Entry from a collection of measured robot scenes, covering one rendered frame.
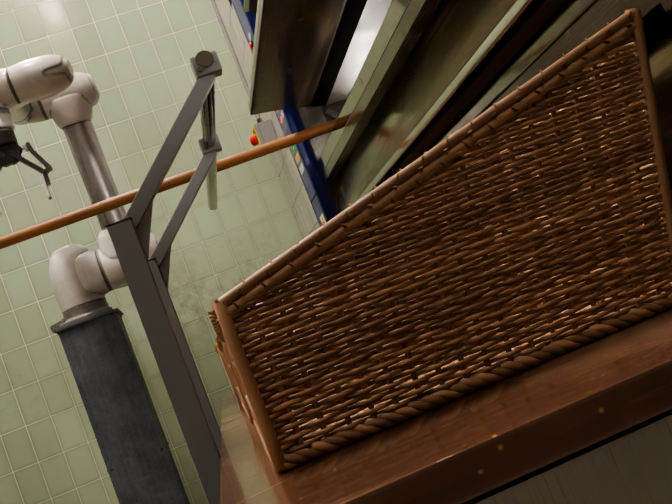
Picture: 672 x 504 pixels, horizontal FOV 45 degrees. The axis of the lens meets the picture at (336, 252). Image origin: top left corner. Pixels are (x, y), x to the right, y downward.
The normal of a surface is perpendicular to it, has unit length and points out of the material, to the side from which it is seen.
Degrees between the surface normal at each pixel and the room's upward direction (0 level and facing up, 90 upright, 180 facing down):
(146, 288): 90
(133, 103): 90
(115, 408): 90
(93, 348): 90
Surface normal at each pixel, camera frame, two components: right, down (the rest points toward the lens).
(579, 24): -0.92, 0.35
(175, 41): 0.14, -0.15
